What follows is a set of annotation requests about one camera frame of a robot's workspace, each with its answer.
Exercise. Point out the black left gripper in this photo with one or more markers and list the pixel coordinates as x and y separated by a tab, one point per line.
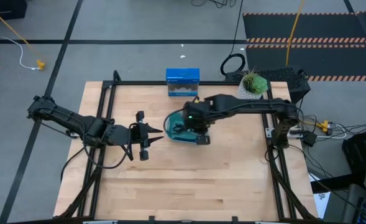
130	135

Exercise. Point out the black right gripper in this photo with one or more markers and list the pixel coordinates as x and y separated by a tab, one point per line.
198	115

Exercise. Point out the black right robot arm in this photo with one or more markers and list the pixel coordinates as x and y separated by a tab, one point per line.
257	105

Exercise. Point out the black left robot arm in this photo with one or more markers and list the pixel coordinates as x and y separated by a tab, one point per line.
67	119

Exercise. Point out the teal plastic bin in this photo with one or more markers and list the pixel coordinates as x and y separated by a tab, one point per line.
175	137

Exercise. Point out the blue PlayStation box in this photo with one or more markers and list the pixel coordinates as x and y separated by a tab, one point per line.
182	76

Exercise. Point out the succulent in white patterned pot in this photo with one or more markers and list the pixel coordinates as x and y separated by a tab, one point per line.
254	84

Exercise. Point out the black computer case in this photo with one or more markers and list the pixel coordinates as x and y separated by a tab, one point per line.
290	81

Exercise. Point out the black power adapter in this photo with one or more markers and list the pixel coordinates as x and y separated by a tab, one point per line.
309	139

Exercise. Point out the black striped floor mat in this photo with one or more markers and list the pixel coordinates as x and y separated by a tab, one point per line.
325	28

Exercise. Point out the black floor box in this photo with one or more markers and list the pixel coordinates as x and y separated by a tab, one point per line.
2	9

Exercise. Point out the black aluminium table frame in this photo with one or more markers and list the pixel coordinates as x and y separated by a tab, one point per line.
106	102

